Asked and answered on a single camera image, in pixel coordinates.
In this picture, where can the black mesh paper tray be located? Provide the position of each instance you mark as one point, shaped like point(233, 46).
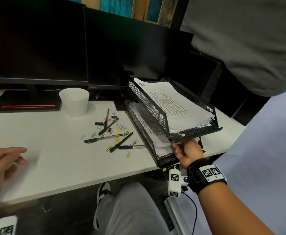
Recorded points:
point(148, 105)

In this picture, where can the grey chair armrest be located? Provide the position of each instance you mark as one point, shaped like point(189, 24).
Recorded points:
point(177, 217)

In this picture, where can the person's right forearm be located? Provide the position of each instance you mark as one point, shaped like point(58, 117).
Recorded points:
point(226, 208)

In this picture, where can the black computer monitor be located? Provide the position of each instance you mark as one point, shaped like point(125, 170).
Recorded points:
point(35, 46)
point(133, 51)

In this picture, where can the coloured paper clips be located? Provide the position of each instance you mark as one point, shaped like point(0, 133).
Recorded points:
point(120, 125)

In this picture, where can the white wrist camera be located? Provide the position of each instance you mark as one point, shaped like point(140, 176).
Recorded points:
point(174, 187)
point(6, 227)

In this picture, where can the papers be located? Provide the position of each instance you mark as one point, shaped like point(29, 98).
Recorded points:
point(172, 105)

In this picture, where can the person's right hand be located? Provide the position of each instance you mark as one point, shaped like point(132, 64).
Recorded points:
point(189, 154)

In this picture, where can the white paper cup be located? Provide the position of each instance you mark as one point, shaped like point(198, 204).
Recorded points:
point(74, 102)

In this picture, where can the small white floor scrap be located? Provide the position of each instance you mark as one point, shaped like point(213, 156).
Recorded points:
point(46, 209)

